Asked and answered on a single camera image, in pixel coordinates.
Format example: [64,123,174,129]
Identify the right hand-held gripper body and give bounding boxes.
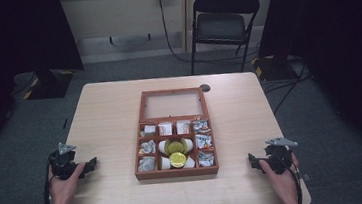
[262,135,301,176]

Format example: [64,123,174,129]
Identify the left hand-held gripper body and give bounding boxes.
[45,139,90,183]

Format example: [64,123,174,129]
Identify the person's right hand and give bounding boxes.
[258,152,304,204]

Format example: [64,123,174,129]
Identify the person's left hand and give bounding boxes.
[46,161,90,204]

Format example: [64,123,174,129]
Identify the bunch of colourful printed packets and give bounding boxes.
[192,118,211,135]
[197,149,216,169]
[194,132,215,151]

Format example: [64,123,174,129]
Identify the bunch of grey foil packets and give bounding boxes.
[138,139,158,156]
[136,155,157,173]
[139,123,158,138]

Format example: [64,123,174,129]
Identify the bunch of white red packets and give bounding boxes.
[175,119,192,136]
[157,121,174,137]

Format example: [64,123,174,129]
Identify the black stand base with striped tape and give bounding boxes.
[250,52,297,84]
[20,66,78,102]

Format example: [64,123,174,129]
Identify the wooden compartment box with lid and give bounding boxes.
[127,84,221,183]

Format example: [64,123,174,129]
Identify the black folding chair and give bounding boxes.
[184,0,267,78]

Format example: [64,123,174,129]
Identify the dark curtain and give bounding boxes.
[253,0,362,183]
[0,0,94,168]

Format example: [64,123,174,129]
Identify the right hand-held gripper black cable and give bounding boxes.
[284,162,306,204]

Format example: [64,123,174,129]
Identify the hand-held gripper black cable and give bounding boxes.
[38,154,58,204]
[284,162,306,204]

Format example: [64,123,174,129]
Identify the left hand-held gripper black cable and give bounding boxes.
[38,154,58,204]

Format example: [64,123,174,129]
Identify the black floor cables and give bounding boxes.
[260,58,315,116]

